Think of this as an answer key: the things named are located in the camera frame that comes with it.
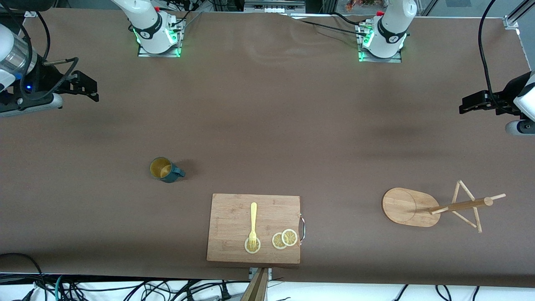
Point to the wooden cup rack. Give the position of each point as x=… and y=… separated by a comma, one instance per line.
x=405, y=207

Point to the metal bracket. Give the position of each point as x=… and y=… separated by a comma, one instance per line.
x=269, y=271

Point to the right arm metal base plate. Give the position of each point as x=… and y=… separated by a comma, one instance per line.
x=175, y=50

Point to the bamboo cutting board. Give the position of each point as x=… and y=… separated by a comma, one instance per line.
x=230, y=225

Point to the dark teal cup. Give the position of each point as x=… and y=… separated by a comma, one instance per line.
x=164, y=170

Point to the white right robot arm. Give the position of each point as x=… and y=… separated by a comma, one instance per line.
x=146, y=25

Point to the wooden post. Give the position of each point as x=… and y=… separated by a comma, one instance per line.
x=256, y=288

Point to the grey power strip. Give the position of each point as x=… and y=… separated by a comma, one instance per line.
x=273, y=6

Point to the lemon slice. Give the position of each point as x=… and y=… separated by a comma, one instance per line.
x=289, y=237
x=252, y=250
x=276, y=241

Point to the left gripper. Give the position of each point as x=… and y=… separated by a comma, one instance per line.
x=503, y=101

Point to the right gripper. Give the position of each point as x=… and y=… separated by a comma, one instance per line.
x=45, y=79

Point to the yellow plastic fork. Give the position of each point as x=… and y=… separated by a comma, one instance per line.
x=253, y=217

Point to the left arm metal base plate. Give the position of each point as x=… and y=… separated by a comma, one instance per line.
x=397, y=59

